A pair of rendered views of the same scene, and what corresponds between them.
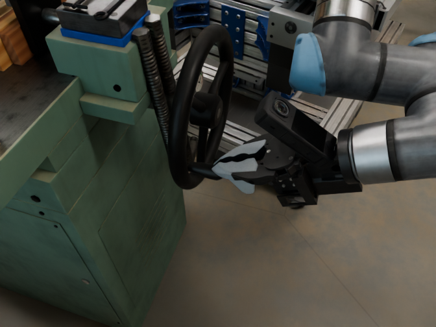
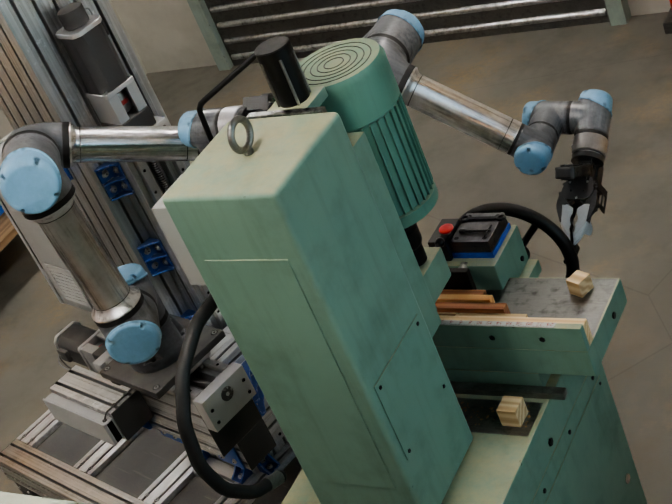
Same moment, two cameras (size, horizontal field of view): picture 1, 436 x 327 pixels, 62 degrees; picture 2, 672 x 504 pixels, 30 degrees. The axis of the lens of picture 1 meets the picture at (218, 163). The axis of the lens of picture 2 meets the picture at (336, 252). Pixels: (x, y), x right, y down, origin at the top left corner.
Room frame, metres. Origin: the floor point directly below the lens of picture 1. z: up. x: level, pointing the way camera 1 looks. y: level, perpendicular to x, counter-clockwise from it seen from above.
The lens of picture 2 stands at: (-0.03, 2.22, 2.35)
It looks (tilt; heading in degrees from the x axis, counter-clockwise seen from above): 31 degrees down; 292
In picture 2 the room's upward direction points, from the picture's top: 24 degrees counter-clockwise
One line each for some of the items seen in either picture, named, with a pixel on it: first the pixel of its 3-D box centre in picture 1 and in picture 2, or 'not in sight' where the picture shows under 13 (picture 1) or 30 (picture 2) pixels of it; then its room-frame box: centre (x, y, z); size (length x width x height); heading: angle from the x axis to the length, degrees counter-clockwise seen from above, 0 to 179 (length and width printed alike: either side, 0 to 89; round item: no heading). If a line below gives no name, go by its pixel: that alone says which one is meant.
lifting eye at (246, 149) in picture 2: not in sight; (241, 136); (0.69, 0.62, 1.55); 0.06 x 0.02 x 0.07; 72
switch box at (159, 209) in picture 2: not in sight; (200, 229); (0.83, 0.61, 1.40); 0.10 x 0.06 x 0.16; 72
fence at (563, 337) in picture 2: not in sight; (436, 333); (0.60, 0.39, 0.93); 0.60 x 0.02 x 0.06; 162
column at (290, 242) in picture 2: not in sight; (332, 330); (0.68, 0.62, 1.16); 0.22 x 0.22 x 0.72; 72
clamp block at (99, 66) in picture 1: (115, 47); (481, 262); (0.53, 0.17, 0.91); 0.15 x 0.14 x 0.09; 162
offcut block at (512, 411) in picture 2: not in sight; (512, 411); (0.47, 0.52, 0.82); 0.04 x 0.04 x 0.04; 71
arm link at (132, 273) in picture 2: not in sight; (129, 297); (1.33, 0.13, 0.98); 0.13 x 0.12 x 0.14; 111
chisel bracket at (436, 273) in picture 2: not in sight; (417, 287); (0.61, 0.36, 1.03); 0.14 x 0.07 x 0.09; 72
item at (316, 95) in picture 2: not in sight; (289, 92); (0.64, 0.48, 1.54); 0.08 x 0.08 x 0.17; 72
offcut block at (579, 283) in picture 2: not in sight; (579, 283); (0.32, 0.30, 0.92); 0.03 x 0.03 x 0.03; 50
